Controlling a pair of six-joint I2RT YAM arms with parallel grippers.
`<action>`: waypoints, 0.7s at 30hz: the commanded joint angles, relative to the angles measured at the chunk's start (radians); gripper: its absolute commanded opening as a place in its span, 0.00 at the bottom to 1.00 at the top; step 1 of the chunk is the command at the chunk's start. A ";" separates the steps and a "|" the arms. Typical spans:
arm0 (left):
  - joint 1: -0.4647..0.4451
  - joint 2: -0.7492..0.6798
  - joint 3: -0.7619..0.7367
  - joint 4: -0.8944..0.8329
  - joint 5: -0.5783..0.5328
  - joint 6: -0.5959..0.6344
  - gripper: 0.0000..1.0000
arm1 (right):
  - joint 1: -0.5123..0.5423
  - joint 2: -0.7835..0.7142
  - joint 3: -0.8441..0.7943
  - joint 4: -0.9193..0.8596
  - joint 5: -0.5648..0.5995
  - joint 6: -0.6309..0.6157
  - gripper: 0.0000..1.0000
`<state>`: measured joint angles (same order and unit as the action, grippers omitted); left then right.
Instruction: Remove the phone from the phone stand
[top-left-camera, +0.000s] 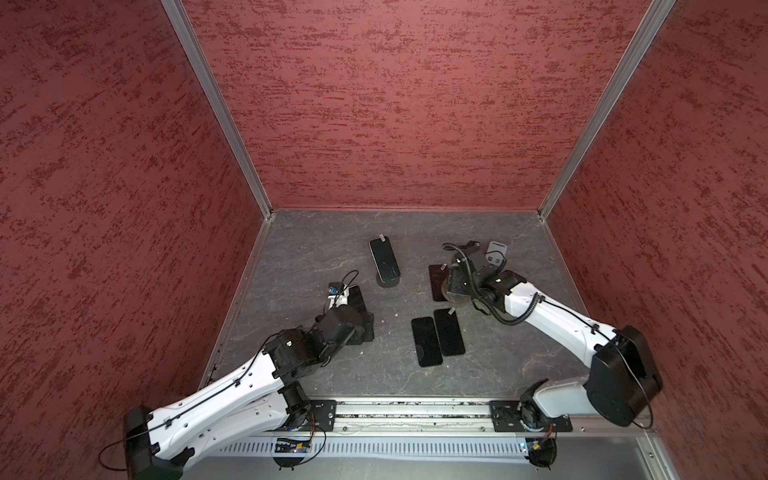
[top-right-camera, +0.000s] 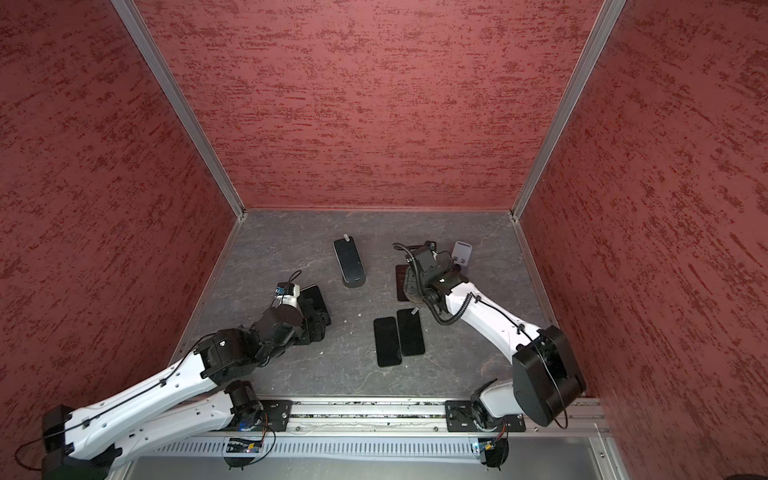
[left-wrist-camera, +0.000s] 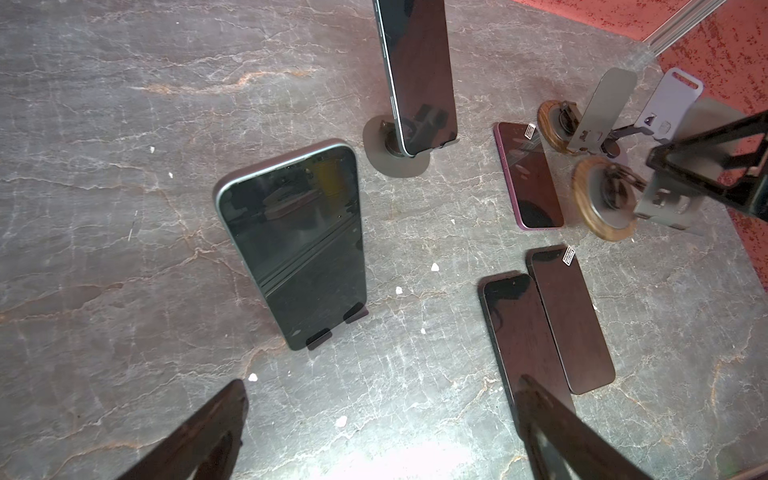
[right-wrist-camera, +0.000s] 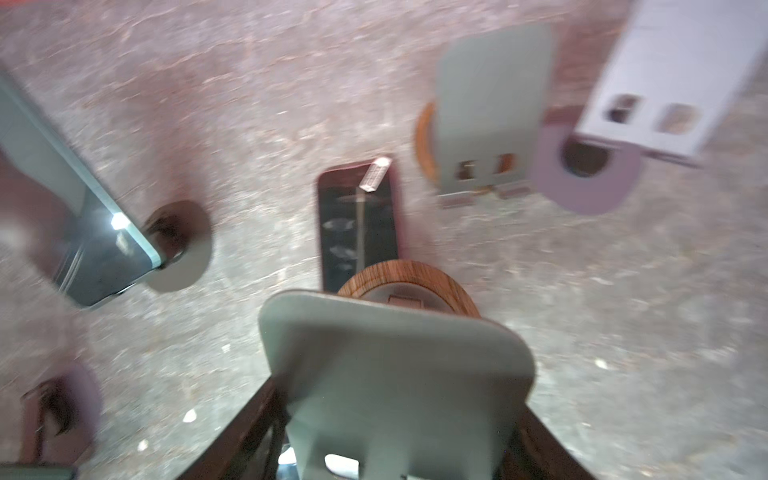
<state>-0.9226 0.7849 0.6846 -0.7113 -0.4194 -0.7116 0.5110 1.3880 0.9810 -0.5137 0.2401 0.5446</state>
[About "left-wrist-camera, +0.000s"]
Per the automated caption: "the pink edged phone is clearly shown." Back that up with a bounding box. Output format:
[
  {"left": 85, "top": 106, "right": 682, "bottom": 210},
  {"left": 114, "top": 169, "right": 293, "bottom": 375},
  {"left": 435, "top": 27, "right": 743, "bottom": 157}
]
[{"left": 493, "top": 122, "right": 565, "bottom": 230}]

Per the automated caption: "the right aluminium corner post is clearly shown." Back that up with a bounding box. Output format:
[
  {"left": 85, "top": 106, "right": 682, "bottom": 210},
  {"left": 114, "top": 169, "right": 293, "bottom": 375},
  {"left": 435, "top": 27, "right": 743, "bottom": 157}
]
[{"left": 643, "top": 0, "right": 726, "bottom": 57}]

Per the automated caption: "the dark round stand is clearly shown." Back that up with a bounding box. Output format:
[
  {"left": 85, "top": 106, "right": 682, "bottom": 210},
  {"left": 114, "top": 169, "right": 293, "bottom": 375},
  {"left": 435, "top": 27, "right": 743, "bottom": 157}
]
[{"left": 363, "top": 115, "right": 431, "bottom": 178}]

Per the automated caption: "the black phone tall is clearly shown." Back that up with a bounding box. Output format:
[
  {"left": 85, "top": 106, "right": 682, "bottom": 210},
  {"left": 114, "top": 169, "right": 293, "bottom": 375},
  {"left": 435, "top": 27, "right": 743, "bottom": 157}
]
[{"left": 373, "top": 0, "right": 458, "bottom": 157}]

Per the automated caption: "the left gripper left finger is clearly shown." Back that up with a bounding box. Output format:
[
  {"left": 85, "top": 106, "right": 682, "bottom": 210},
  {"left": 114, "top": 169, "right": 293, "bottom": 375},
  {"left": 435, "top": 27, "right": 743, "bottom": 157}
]
[{"left": 120, "top": 379, "right": 249, "bottom": 479}]

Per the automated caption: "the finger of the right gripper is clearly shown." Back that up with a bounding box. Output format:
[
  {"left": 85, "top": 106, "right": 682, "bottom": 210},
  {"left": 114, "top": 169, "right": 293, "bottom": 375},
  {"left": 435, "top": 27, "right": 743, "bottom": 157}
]
[{"left": 644, "top": 111, "right": 767, "bottom": 222}]

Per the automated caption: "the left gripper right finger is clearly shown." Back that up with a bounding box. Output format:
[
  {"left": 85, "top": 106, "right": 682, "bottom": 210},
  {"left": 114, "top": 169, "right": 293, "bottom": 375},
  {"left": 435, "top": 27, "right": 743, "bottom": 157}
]
[{"left": 514, "top": 374, "right": 649, "bottom": 479}]

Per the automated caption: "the wooden round phone stand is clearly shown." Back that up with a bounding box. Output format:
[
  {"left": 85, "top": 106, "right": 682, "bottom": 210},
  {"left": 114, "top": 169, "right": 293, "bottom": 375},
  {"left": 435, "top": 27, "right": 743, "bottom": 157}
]
[
  {"left": 571, "top": 98, "right": 746, "bottom": 242},
  {"left": 537, "top": 67, "right": 637, "bottom": 158}
]

